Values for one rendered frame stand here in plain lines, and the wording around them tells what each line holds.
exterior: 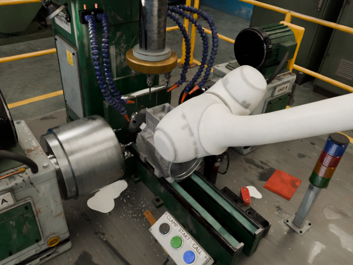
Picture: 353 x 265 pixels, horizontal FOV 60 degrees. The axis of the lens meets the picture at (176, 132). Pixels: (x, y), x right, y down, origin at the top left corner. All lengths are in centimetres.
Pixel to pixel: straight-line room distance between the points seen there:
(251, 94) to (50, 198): 62
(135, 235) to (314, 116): 80
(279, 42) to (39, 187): 109
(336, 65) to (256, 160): 276
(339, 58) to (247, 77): 345
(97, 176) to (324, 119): 69
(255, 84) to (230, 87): 5
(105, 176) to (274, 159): 88
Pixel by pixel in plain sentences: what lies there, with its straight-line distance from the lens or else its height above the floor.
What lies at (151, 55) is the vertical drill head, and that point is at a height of 135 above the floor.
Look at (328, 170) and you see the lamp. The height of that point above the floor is 111.
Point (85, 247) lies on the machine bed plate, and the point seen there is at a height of 80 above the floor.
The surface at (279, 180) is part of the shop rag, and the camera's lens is 144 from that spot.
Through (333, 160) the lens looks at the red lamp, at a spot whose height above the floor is 115.
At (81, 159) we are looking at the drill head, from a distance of 96.
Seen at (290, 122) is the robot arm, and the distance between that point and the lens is 54.
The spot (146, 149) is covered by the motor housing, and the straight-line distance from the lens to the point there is 113.
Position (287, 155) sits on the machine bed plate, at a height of 80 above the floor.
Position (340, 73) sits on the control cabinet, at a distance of 412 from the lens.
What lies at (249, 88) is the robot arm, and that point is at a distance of 66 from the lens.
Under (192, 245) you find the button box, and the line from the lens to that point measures 80.
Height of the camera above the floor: 173
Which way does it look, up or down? 36 degrees down
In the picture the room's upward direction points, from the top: 5 degrees clockwise
